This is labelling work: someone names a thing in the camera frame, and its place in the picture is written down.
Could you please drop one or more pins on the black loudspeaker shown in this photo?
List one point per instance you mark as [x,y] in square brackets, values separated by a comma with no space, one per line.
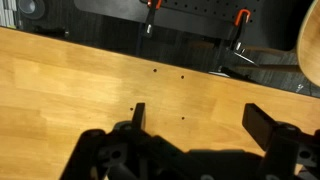
[31,7]

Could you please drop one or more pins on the wooden stool leg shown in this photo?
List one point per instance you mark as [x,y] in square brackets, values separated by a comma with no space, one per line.
[276,68]

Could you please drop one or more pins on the black perforated metal plate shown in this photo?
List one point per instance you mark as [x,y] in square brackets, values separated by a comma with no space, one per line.
[196,13]

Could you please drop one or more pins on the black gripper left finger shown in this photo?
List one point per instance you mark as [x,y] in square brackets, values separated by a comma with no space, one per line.
[100,153]

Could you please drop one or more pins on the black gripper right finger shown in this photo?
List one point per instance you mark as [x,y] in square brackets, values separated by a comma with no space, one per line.
[260,126]

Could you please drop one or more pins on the round wooden stool seat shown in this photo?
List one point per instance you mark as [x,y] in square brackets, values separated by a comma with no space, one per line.
[311,46]

